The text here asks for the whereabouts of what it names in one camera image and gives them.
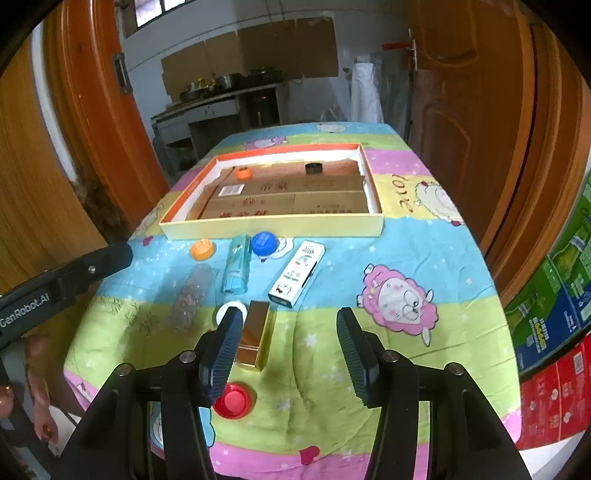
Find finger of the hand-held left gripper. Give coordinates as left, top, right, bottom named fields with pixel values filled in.
left=58, top=242, right=134, bottom=297

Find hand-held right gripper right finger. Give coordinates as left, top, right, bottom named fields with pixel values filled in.
left=336, top=307, right=532, bottom=480

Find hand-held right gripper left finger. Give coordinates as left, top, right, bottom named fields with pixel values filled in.
left=55, top=307, right=245, bottom=480

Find gold rectangular box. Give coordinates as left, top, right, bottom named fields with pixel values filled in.
left=235, top=300, right=278, bottom=371

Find white bottle cap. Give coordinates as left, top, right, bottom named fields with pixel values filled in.
left=213, top=301, right=247, bottom=329

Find red bottle cap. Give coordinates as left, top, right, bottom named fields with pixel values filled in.
left=213, top=382, right=254, bottom=420

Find clear floral tube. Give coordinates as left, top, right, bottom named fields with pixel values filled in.
left=167, top=264, right=215, bottom=330

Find white box with cartoon print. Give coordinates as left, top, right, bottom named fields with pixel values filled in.
left=269, top=240, right=326, bottom=308

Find orange-rimmed shallow box tray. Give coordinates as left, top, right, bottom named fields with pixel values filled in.
left=159, top=144, right=385, bottom=240

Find person's left hand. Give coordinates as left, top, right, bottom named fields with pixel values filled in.
left=25, top=336, right=57, bottom=443

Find blue bottle cap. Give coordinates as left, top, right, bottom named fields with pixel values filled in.
left=250, top=232, right=278, bottom=256

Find cartoon sheep printed tablecloth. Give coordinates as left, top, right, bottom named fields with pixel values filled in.
left=62, top=121, right=522, bottom=480

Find orange wooden door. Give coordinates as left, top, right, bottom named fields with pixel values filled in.
left=44, top=0, right=169, bottom=241

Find printed cardboard tray liner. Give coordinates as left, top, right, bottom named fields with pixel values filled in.
left=198, top=161, right=370, bottom=220

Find grey kitchen counter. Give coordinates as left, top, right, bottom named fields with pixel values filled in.
left=151, top=83, right=284, bottom=172

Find red printed carton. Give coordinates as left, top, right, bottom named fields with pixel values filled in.
left=515, top=335, right=591, bottom=450

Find green printed carton stack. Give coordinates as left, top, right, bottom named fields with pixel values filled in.
left=503, top=171, right=591, bottom=379

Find clear plastic bag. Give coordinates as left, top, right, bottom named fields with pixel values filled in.
left=318, top=106, right=348, bottom=134

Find black stove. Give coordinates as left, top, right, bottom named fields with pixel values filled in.
left=249, top=67, right=279, bottom=86

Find carved brown wooden door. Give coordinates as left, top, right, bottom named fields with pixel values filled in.
left=405, top=0, right=536, bottom=245

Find white plastic sack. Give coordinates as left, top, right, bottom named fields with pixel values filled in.
left=352, top=62, right=384, bottom=123

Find clear plastic sheet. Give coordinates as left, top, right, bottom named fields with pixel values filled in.
left=369, top=51, right=413, bottom=137

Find window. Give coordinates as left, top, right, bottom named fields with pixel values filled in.
left=134, top=0, right=259, bottom=28

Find cardboard sheets on wall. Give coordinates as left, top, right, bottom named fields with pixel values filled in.
left=161, top=17, right=340, bottom=100

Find orange wooden door frame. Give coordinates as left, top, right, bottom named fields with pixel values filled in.
left=480, top=18, right=591, bottom=308

